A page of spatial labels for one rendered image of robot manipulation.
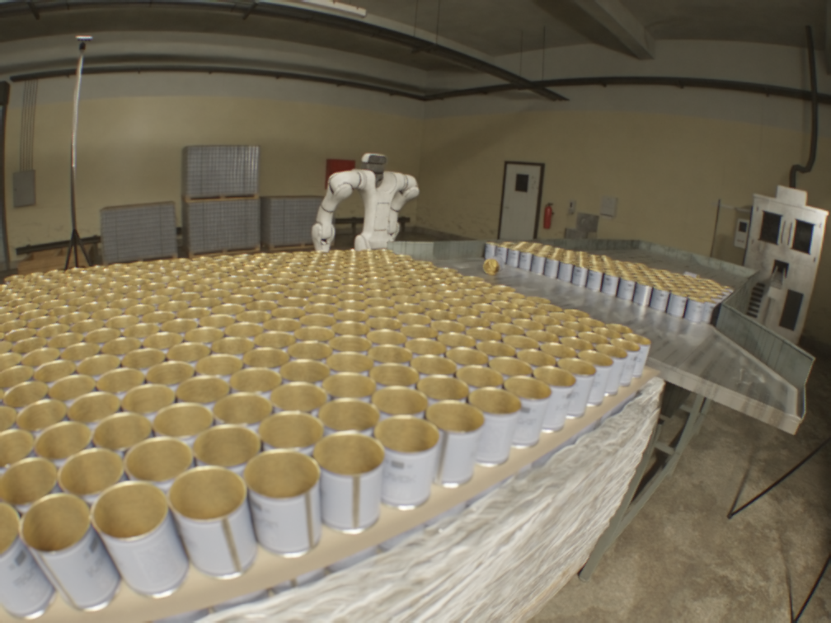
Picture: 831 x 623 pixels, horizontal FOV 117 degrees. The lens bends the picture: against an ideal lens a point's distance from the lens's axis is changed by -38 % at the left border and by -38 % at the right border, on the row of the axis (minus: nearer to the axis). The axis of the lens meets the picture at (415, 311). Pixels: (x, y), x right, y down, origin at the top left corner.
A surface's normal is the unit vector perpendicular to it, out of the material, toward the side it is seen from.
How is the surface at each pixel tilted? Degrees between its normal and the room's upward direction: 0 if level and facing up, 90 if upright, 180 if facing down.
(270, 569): 2
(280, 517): 89
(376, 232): 96
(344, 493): 89
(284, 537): 89
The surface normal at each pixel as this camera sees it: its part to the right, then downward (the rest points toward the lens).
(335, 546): 0.11, -0.95
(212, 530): 0.42, 0.30
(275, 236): 0.62, 0.26
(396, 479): -0.16, 0.27
